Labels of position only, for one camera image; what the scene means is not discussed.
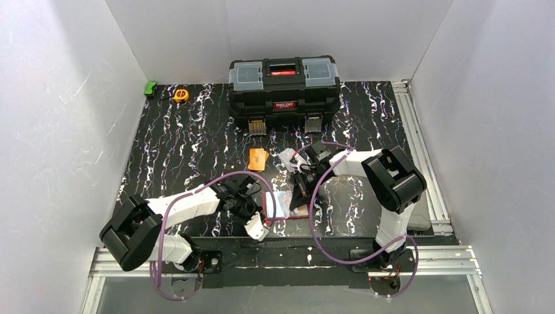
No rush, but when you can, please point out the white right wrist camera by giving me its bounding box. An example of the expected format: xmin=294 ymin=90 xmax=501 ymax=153
xmin=289 ymin=152 xmax=310 ymax=172

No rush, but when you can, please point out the orange tape measure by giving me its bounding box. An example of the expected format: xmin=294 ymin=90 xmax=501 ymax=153
xmin=173 ymin=89 xmax=190 ymax=103

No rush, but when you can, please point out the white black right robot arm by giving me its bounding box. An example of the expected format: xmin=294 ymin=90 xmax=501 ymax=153
xmin=281 ymin=141 xmax=427 ymax=266

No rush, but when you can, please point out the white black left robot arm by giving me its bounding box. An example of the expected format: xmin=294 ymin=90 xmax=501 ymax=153
xmin=99 ymin=171 xmax=269 ymax=273

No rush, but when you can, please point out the red leather card holder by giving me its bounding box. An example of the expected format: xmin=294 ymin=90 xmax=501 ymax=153
xmin=262 ymin=190 xmax=308 ymax=220

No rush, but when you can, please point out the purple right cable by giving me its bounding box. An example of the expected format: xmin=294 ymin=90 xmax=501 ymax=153
xmin=295 ymin=141 xmax=420 ymax=299

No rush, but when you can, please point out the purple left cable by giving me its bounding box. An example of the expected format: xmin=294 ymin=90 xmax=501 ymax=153
xmin=149 ymin=170 xmax=278 ymax=302

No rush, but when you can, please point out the black plastic toolbox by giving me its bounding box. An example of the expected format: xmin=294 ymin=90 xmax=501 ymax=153
xmin=228 ymin=55 xmax=341 ymax=130

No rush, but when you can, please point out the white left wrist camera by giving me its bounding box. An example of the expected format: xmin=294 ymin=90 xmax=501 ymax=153
xmin=244 ymin=212 xmax=269 ymax=241

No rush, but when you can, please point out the drill bit set case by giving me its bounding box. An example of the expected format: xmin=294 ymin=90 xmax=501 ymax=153
xmin=248 ymin=120 xmax=267 ymax=136

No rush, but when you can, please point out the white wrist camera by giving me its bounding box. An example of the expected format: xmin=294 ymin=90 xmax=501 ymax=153
xmin=289 ymin=152 xmax=310 ymax=172
xmin=244 ymin=212 xmax=269 ymax=241

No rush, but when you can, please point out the aluminium frame rail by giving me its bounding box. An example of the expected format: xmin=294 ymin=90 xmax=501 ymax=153
xmin=391 ymin=80 xmax=493 ymax=313

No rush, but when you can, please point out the black base rail with bracket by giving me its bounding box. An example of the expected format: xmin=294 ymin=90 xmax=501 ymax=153
xmin=158 ymin=235 xmax=417 ymax=289

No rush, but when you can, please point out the purple cable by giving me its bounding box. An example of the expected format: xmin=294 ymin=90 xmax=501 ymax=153
xmin=149 ymin=170 xmax=278 ymax=302
xmin=295 ymin=141 xmax=420 ymax=299

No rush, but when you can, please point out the green small object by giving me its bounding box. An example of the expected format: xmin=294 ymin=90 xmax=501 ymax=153
xmin=143 ymin=81 xmax=158 ymax=97

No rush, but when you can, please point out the silver credit card stack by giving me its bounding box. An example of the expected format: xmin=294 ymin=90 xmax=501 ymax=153
xmin=278 ymin=148 xmax=298 ymax=173

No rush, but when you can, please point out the grey plastic case lid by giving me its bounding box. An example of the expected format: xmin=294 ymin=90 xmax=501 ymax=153
xmin=407 ymin=200 xmax=431 ymax=231

